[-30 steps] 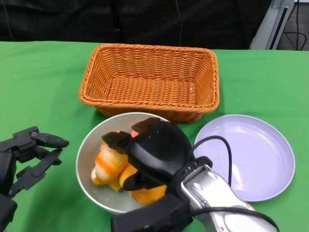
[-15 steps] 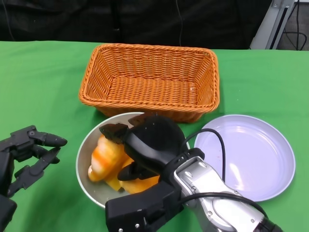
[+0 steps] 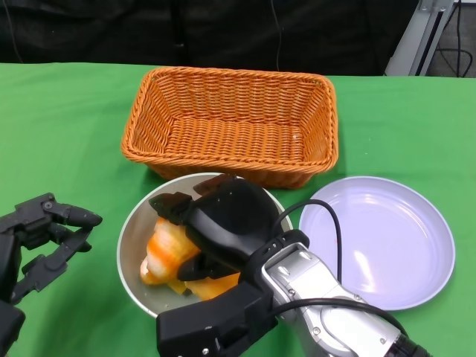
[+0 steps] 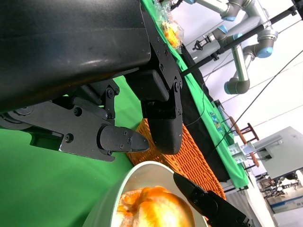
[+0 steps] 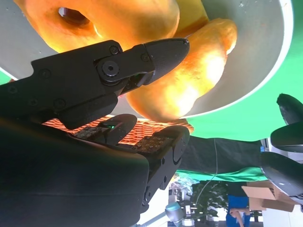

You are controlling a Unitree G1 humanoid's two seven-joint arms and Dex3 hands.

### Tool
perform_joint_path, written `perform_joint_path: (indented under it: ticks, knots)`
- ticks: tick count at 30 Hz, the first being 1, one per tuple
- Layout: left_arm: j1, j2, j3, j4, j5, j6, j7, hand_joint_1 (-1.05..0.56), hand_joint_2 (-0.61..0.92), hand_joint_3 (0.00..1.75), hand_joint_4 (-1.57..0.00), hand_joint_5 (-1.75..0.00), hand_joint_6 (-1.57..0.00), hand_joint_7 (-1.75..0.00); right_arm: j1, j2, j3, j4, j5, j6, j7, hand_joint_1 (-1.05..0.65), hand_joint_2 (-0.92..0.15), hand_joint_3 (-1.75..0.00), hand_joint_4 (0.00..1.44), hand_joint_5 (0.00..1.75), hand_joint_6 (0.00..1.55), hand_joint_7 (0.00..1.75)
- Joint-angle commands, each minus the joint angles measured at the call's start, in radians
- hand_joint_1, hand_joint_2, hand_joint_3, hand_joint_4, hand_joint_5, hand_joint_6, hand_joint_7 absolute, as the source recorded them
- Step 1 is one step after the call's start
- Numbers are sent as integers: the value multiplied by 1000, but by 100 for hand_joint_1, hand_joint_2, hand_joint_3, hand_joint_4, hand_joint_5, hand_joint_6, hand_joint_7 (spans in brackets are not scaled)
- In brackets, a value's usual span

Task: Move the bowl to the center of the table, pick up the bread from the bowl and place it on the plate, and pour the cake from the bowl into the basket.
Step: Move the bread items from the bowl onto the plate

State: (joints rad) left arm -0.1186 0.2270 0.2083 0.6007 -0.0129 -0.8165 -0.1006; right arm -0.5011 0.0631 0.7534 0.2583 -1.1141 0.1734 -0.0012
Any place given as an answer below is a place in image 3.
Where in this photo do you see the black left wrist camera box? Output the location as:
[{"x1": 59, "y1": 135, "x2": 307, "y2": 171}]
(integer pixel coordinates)
[{"x1": 0, "y1": 299, "x2": 26, "y2": 350}]

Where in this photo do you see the black backdrop curtain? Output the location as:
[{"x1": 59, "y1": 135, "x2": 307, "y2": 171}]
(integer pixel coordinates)
[{"x1": 0, "y1": 0, "x2": 414, "y2": 77}]

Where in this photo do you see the grey aluminium frame post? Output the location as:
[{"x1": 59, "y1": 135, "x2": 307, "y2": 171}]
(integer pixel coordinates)
[{"x1": 385, "y1": 0, "x2": 460, "y2": 77}]

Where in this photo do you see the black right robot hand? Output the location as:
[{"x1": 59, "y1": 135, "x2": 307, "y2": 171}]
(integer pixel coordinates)
[{"x1": 148, "y1": 173, "x2": 283, "y2": 282}]

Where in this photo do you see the orange ring-shaped bread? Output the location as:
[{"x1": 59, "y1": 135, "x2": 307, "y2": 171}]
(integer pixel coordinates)
[{"x1": 184, "y1": 273, "x2": 241, "y2": 301}]

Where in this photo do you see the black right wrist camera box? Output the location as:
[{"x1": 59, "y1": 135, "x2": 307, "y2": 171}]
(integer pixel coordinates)
[{"x1": 155, "y1": 280, "x2": 278, "y2": 357}]

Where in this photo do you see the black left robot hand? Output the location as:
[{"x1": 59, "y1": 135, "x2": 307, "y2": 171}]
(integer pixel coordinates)
[{"x1": 0, "y1": 192, "x2": 103, "y2": 304}]

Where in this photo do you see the green tablecloth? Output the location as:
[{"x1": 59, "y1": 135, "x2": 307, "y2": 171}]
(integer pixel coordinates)
[{"x1": 0, "y1": 62, "x2": 476, "y2": 357}]

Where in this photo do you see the orange wicker basket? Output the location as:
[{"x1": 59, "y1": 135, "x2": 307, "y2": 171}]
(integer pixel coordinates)
[{"x1": 120, "y1": 66, "x2": 338, "y2": 190}]

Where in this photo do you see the lavender round plate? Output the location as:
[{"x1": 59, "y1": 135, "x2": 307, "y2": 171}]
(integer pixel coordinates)
[{"x1": 298, "y1": 176, "x2": 456, "y2": 312}]

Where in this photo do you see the thin black hanging cable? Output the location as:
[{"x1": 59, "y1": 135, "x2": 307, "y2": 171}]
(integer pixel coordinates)
[{"x1": 269, "y1": 0, "x2": 283, "y2": 71}]

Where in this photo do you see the yellow cake slice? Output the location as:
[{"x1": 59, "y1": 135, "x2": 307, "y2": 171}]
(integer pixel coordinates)
[{"x1": 167, "y1": 278, "x2": 187, "y2": 295}]

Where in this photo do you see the grey round bowl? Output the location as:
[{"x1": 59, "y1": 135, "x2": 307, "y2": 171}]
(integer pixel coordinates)
[{"x1": 116, "y1": 172, "x2": 295, "y2": 319}]

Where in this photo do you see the striped orange croissant bread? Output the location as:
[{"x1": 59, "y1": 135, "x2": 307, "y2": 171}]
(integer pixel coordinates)
[{"x1": 139, "y1": 217, "x2": 202, "y2": 286}]

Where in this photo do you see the black background floor cable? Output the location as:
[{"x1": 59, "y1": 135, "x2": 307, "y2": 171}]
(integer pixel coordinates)
[{"x1": 434, "y1": 0, "x2": 476, "y2": 78}]

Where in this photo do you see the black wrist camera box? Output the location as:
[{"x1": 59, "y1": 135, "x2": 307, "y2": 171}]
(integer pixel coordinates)
[
  {"x1": 0, "y1": 299, "x2": 26, "y2": 350},
  {"x1": 155, "y1": 280, "x2": 278, "y2": 357}
]

